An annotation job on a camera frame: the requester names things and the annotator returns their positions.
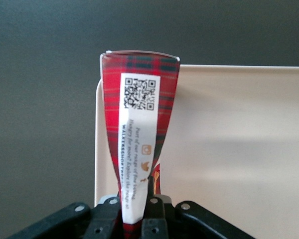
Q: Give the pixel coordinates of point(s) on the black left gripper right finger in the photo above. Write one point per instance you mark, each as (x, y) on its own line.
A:
(159, 219)

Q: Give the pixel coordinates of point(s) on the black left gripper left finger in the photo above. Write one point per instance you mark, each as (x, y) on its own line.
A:
(99, 221)

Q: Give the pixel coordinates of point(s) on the red tartan cookie box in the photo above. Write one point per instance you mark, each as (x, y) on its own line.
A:
(139, 99)

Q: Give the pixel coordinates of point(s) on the cream plastic tray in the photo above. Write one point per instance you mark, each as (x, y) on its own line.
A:
(226, 129)

